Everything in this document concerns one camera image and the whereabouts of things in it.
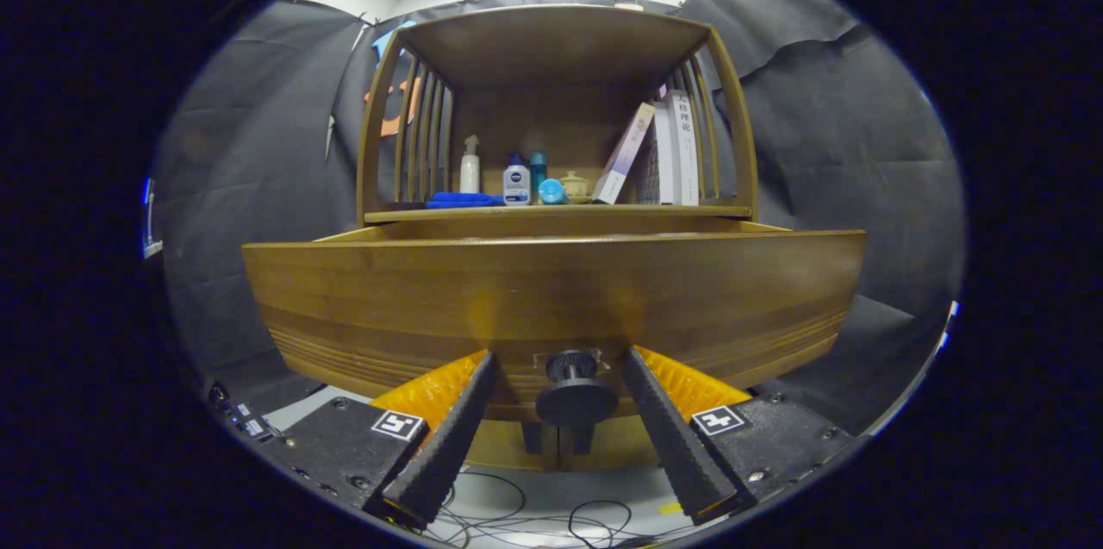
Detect wooden countertop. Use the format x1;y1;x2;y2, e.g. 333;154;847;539
364;203;752;224

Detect white pump bottle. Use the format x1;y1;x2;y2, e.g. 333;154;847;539
459;134;481;195

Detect wooden drawer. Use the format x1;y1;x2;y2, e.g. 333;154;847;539
241;220;867;425

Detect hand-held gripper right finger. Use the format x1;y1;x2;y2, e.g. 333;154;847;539
623;346;854;526

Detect black electronic box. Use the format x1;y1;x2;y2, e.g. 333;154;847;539
207;381;281;446

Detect white book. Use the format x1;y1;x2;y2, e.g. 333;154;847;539
664;90;701;206

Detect wooden cabinet door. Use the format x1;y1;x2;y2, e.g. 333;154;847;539
470;420;561;471
560;420;664;471

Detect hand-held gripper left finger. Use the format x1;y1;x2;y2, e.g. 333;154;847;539
259;349;499;528

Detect white lotion bottle blue cap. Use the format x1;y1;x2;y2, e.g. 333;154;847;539
503;152;532;207

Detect black floor cables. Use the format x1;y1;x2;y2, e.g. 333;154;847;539
422;470;682;548

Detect purple cover book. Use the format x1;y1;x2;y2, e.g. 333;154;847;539
591;102;656;205

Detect blue folded cloth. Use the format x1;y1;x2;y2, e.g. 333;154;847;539
426;191;506;209

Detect black drawer knob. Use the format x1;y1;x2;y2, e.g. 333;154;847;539
534;350;619;427

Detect dark patterned book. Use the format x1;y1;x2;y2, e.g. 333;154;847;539
636;101;677;205

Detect wooden cabinet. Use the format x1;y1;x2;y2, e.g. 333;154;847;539
356;4;759;472

